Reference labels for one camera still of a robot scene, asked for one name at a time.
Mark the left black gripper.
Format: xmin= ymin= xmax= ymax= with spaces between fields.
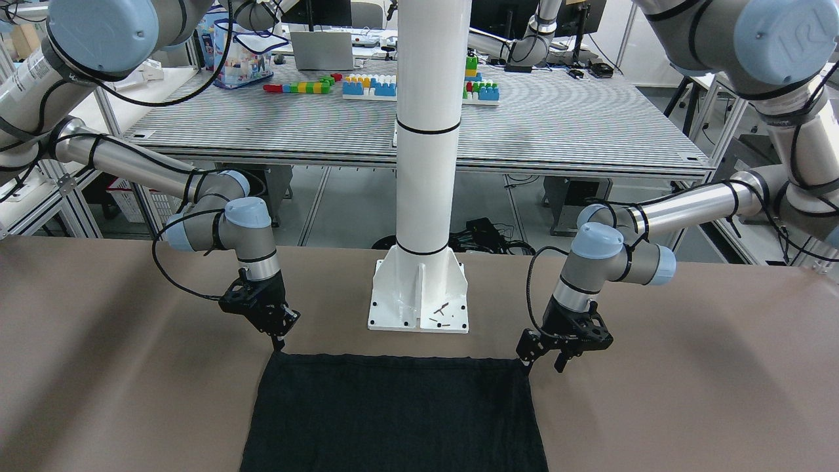
xmin=522 ymin=298 xmax=614 ymax=376

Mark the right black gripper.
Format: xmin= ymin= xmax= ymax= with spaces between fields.
xmin=243 ymin=271 xmax=300 ymax=352

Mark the black t-shirt with logo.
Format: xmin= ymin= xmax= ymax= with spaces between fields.
xmin=239 ymin=352 xmax=549 ymax=471

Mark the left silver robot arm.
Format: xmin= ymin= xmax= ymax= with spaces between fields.
xmin=517 ymin=1 xmax=837 ymax=372

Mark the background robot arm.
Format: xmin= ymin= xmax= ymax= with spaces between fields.
xmin=468 ymin=1 xmax=563 ymax=73

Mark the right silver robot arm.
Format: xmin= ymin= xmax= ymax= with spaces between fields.
xmin=2 ymin=1 xmax=300 ymax=351

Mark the computer box under table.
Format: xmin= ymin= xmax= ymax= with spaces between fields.
xmin=249 ymin=165 xmax=293 ymax=227
xmin=542 ymin=176 xmax=612 ymax=238

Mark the white plastic basket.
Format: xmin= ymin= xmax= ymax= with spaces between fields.
xmin=106 ymin=177 xmax=184 ymax=225

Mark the striped background table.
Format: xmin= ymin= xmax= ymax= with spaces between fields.
xmin=123 ymin=66 xmax=715 ymax=183

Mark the colourful block row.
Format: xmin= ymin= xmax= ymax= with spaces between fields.
xmin=262 ymin=73 xmax=343 ymax=95

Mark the blue white block set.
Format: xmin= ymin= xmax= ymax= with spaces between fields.
xmin=341 ymin=74 xmax=397 ymax=102

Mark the green blue block set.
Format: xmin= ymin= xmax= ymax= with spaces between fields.
xmin=461 ymin=54 xmax=501 ymax=106

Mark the transparent toy bag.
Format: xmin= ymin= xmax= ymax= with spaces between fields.
xmin=212 ymin=19 xmax=290 ymax=89

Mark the silver laptop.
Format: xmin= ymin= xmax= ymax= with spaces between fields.
xmin=290 ymin=31 xmax=355 ymax=71

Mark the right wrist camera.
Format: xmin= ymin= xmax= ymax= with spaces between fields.
xmin=218 ymin=279 xmax=257 ymax=317

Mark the black cable bundle on floor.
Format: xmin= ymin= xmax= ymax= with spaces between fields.
xmin=372 ymin=218 xmax=538 ymax=256

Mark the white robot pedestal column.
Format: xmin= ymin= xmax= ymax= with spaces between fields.
xmin=366 ymin=1 xmax=471 ymax=334

